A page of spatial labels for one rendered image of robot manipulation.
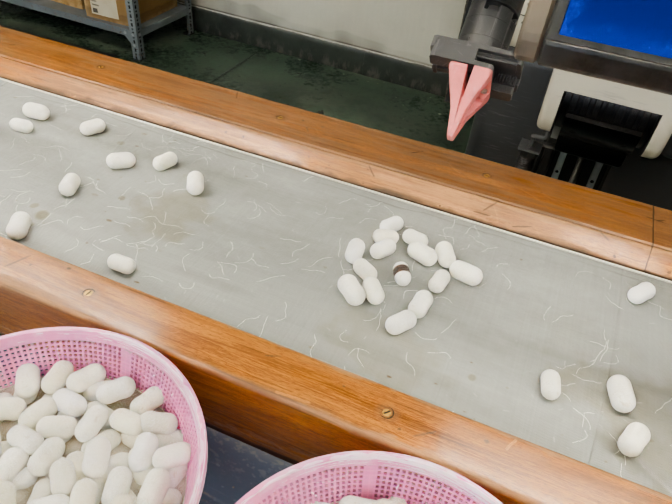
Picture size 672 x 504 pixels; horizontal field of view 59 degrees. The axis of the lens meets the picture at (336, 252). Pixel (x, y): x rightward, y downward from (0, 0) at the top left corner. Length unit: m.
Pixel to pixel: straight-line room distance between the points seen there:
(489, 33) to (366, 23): 2.15
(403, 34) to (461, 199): 2.06
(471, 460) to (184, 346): 0.26
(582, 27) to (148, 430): 0.43
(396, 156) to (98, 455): 0.51
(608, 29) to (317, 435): 0.37
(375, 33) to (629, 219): 2.15
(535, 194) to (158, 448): 0.53
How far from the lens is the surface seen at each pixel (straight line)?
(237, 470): 0.58
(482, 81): 0.68
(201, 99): 0.92
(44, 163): 0.86
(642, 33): 0.39
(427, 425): 0.51
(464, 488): 0.49
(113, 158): 0.81
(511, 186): 0.80
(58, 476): 0.52
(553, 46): 0.39
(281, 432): 0.55
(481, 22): 0.72
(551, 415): 0.58
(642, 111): 1.16
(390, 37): 2.81
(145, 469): 0.52
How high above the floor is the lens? 1.18
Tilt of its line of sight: 41 degrees down
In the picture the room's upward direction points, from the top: 6 degrees clockwise
